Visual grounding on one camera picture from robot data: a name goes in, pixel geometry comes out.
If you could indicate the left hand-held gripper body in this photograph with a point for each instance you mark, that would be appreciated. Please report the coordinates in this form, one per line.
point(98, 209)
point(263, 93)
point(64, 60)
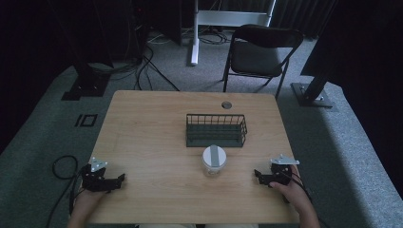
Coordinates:
point(95, 181)

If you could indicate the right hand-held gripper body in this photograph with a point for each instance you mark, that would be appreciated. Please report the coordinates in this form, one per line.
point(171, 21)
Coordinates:
point(278, 172)

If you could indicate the person's left hand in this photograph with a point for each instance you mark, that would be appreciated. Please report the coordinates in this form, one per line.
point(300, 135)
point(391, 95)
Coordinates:
point(88, 199)

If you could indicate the person's right hand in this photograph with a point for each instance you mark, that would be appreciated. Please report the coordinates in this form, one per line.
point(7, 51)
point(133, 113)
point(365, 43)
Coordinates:
point(293, 191)

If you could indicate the glass jar with white lid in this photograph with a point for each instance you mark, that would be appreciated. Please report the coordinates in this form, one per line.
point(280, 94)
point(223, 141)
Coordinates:
point(214, 160)

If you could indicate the round grey table grommet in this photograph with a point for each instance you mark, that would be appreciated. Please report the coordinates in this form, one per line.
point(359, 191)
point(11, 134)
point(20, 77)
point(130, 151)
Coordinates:
point(226, 105)

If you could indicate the black folding chair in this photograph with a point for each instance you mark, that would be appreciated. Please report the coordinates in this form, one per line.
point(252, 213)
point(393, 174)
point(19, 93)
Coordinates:
point(258, 57)

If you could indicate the black stand with base plate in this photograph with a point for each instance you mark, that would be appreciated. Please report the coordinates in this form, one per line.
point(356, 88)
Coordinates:
point(312, 93)
point(88, 84)

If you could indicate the white desk frame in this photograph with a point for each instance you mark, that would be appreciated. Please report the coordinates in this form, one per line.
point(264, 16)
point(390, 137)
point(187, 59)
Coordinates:
point(221, 18)

